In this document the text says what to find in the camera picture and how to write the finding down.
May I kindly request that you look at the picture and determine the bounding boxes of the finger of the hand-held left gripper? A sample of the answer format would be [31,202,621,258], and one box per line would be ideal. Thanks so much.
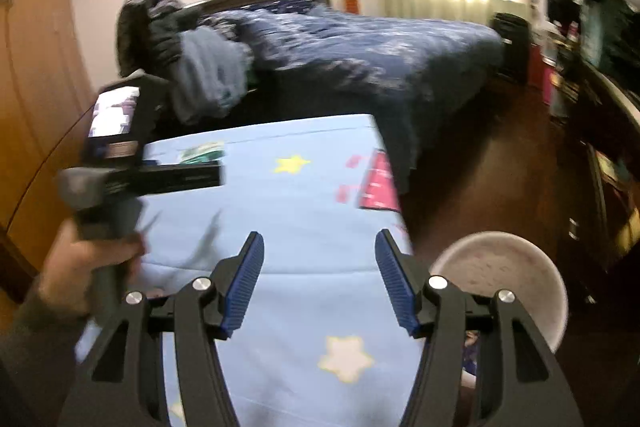
[134,159,224,196]

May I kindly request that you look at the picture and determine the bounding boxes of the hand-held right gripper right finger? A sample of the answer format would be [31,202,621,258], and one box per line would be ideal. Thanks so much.
[375,228,583,427]

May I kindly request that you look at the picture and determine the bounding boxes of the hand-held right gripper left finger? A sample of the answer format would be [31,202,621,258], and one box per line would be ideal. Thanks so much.
[57,231,265,427]

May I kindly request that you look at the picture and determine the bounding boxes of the green packet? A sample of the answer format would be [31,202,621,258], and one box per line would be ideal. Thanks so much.
[177,142,228,165]

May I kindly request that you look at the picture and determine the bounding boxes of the white pink-dotted waste bin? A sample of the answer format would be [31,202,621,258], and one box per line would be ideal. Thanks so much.
[430,231,569,355]

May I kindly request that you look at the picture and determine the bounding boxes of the person's left forearm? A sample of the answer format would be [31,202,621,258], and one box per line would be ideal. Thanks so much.
[0,287,96,427]

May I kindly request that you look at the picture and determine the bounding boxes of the person's left hand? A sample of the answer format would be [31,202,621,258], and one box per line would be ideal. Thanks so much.
[37,222,146,320]

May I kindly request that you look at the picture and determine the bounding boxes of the light blue star tablecloth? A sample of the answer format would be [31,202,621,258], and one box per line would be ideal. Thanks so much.
[75,113,481,427]

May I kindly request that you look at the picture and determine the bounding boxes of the grey-blue fleece garment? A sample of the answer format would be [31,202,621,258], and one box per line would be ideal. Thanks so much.
[170,29,253,125]

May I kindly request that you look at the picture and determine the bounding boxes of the wooden wardrobe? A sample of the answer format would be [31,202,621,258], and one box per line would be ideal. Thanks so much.
[0,0,98,278]

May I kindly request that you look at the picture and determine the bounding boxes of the dark padded jacket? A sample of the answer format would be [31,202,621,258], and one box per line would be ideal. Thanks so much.
[116,0,206,78]

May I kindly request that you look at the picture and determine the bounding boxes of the dark blue star pillow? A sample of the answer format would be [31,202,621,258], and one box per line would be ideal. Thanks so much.
[250,0,326,15]

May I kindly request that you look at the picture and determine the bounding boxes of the dark wooden dresser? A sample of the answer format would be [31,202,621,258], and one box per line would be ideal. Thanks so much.
[550,62,640,308]

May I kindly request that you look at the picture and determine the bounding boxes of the dark blue patterned duvet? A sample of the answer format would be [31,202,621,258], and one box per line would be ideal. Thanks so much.
[220,4,503,192]

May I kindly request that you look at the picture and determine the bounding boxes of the white plastic container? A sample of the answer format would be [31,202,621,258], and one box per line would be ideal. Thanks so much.
[547,74,566,118]

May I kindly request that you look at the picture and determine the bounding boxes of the red container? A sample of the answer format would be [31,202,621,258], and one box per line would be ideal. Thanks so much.
[525,44,551,90]

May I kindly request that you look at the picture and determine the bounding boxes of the black suitcase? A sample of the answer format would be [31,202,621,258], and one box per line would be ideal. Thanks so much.
[490,12,532,82]

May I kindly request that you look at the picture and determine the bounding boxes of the teal hanging cloth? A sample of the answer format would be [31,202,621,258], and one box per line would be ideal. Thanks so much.
[582,2,608,68]

